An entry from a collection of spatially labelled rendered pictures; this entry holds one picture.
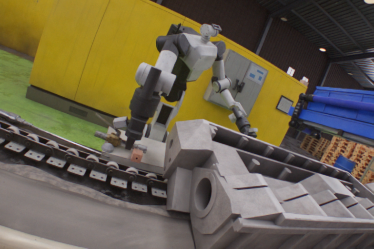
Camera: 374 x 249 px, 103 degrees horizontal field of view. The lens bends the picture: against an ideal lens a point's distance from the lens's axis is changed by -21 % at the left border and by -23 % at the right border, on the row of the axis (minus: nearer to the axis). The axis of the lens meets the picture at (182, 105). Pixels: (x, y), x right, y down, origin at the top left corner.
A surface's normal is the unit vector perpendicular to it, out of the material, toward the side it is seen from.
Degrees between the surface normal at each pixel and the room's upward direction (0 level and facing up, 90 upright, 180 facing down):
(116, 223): 0
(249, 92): 90
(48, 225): 0
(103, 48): 90
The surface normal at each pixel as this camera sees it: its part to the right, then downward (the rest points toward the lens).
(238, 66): 0.19, 0.25
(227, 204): -0.90, -0.34
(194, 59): 0.02, 0.56
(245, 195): 0.10, -0.92
